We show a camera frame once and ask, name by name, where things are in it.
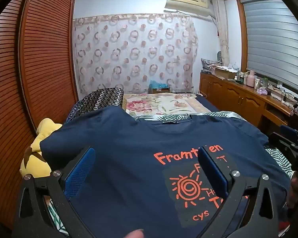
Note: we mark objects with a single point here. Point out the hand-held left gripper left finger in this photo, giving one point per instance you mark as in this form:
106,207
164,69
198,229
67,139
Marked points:
79,176

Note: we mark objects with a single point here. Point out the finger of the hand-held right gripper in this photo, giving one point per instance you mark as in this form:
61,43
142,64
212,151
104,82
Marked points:
286,141

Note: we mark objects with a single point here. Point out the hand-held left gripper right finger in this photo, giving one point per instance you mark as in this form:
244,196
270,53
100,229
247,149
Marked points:
213,176

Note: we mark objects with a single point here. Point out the navy printed t-shirt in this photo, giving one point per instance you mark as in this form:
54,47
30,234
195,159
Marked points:
129,153

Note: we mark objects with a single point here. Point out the person's left hand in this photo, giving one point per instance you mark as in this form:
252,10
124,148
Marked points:
135,234

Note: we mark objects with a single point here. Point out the white power strip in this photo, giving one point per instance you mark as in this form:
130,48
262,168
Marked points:
280,93

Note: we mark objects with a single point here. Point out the yellow plush toy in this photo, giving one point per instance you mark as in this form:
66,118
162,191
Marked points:
37,148

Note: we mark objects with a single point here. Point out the small lilac box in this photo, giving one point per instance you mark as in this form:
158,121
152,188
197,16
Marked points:
262,91

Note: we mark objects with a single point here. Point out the green leaf-print blanket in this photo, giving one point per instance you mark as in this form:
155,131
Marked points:
223,114

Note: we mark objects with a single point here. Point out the long wooden cabinet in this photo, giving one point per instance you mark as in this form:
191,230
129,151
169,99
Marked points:
238,96

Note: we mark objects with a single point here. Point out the pink bottle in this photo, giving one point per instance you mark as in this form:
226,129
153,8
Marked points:
250,79

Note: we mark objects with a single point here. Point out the folded dark circle-pattern blanket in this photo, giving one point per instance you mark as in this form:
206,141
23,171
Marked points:
101,99

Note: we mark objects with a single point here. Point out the floral quilt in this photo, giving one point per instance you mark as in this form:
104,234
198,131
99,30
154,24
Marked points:
164,104

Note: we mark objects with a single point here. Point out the open cardboard box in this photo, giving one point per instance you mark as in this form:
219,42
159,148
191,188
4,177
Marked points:
223,73

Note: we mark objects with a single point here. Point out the grey window blind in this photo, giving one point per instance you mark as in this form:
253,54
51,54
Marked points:
275,42

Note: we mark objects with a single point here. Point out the cardboard box with blue cloth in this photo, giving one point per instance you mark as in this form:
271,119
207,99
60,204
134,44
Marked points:
160,90

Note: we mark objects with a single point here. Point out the patterned cloth bundle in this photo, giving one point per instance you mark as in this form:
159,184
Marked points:
208,64

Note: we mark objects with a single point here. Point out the beige window curtain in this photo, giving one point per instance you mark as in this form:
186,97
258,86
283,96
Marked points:
222,29

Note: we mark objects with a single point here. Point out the sheer circle-pattern curtain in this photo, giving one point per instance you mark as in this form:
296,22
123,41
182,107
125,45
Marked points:
139,54

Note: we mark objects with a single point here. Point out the cream air conditioner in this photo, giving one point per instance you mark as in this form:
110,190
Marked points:
186,1

